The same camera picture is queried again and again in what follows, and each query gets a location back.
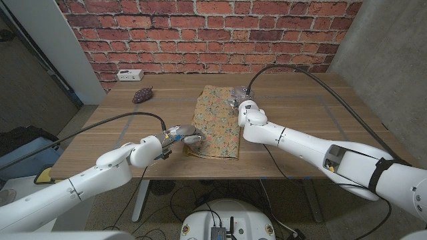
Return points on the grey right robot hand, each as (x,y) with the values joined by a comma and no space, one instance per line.
(240,95)

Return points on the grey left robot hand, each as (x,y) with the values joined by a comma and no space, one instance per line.
(185,131)

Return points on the tan patterned cloth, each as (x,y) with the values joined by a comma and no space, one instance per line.
(217,126)

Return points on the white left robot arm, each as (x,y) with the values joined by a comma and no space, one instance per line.
(93,180)

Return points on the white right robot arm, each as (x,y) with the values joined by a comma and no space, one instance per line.
(333,153)

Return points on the dark purple toy grapes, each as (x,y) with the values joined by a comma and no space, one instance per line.
(141,95)

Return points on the black round floor object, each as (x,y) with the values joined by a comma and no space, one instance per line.
(162,189)

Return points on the red brick printed backdrop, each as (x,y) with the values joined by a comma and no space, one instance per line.
(200,33)

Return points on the white power strip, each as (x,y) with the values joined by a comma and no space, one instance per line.
(130,75)

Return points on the white table leg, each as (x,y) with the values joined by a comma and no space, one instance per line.
(140,203)

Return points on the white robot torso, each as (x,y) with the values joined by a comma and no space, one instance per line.
(227,213)

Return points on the grey box with antenna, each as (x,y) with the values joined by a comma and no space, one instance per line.
(218,233)

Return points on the grey table leg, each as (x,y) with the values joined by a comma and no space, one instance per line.
(313,200)

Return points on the yellow black floor item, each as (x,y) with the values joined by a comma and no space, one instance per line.
(43,176)

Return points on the blue storage bin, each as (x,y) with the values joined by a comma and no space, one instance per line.
(26,161)

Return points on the black cloth bag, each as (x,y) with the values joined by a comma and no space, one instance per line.
(20,135)

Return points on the white sneaker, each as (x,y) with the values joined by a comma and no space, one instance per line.
(6,196)

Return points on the white wall pillar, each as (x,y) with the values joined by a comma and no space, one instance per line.
(56,43)

